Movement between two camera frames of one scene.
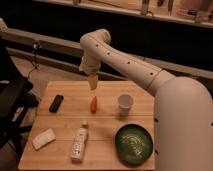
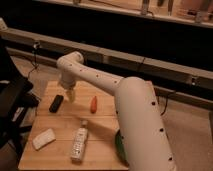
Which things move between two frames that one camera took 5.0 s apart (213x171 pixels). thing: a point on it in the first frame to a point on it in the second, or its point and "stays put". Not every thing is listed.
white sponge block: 43,139 stays put
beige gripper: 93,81 to 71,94
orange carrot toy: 94,105 stays put
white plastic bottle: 80,142 stays put
